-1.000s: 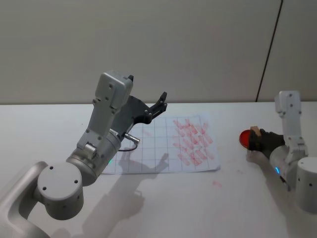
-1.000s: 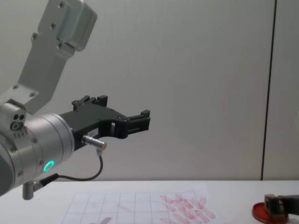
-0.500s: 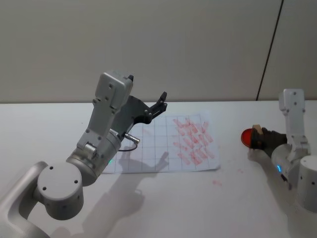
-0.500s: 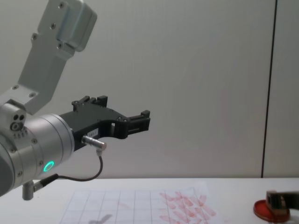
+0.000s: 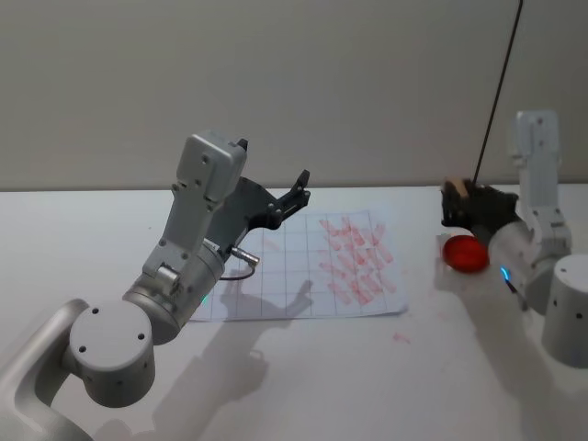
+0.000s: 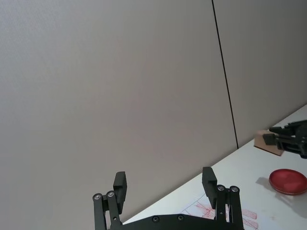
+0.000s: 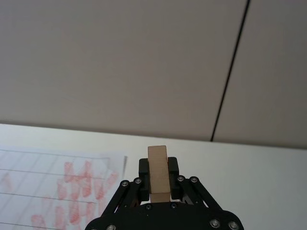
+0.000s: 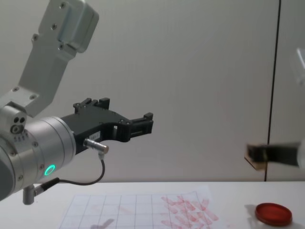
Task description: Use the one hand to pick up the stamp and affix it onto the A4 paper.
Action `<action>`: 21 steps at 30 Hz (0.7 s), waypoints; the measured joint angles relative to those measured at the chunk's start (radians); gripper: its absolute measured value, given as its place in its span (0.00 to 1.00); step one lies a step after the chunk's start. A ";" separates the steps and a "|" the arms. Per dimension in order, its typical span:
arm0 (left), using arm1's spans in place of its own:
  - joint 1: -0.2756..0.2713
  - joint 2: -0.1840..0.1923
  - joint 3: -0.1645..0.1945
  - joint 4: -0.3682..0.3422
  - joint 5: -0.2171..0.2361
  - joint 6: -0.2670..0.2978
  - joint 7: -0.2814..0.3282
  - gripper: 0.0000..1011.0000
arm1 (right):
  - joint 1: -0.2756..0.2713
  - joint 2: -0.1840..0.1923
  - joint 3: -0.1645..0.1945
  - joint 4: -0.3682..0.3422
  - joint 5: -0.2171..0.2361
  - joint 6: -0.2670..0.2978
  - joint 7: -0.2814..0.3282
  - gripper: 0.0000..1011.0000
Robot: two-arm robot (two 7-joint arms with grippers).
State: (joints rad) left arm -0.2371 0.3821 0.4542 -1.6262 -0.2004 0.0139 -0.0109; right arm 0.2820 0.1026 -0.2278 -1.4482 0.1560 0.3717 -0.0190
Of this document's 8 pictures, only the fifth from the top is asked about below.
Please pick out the white grid paper sheet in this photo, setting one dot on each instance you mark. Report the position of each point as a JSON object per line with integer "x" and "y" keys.
{"x": 321, "y": 266}

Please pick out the wooden stamp block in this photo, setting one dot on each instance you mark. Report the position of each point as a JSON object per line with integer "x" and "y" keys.
{"x": 459, "y": 186}

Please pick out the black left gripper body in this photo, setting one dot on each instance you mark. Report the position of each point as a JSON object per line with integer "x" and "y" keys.
{"x": 243, "y": 206}

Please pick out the red round ink dish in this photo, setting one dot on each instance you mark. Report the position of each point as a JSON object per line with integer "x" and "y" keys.
{"x": 465, "y": 253}

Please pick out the white table cloth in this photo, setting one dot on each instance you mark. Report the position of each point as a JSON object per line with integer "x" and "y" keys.
{"x": 321, "y": 367}

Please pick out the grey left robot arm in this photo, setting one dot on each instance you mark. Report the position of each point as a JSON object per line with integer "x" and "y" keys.
{"x": 110, "y": 340}

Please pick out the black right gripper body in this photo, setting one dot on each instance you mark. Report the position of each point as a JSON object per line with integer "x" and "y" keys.
{"x": 494, "y": 213}

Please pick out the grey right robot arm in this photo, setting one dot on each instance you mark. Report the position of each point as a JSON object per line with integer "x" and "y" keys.
{"x": 546, "y": 257}

